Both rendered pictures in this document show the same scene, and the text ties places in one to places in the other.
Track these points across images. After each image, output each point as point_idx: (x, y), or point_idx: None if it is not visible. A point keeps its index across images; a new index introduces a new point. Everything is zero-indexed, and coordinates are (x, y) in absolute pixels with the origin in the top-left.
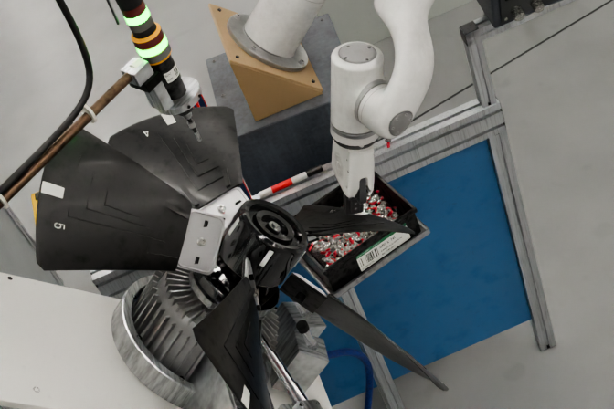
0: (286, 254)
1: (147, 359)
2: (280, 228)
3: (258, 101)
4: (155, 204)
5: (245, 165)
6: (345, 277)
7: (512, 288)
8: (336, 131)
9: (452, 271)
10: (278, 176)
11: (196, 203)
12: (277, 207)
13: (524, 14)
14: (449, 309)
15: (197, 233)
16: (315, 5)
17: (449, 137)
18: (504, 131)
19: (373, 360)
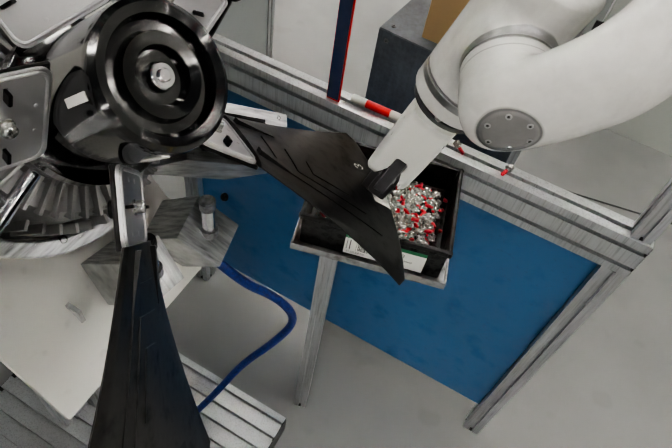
0: (108, 125)
1: None
2: (178, 92)
3: (439, 18)
4: None
5: (378, 67)
6: (321, 240)
7: (486, 375)
8: (425, 66)
9: (454, 319)
10: (397, 106)
11: None
12: (215, 63)
13: None
14: (425, 337)
15: None
16: None
17: (566, 225)
18: (622, 276)
19: (312, 317)
